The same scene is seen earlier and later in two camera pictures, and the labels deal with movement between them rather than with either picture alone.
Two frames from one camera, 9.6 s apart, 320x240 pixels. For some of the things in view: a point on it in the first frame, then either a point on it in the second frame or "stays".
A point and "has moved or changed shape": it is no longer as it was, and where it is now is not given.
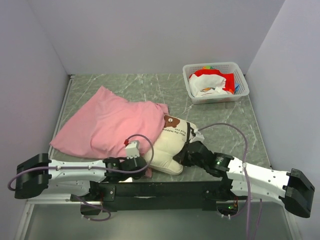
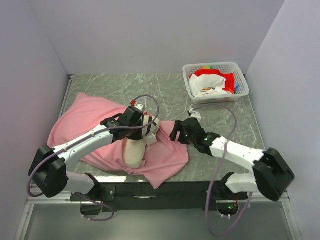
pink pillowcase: (103, 127) has moved or changed shape
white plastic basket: (213, 82) stays
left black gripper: (139, 175) → (139, 136)
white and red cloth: (207, 82) stays
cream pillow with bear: (170, 143) → (134, 149)
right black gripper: (181, 157) → (177, 127)
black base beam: (119, 196) stays
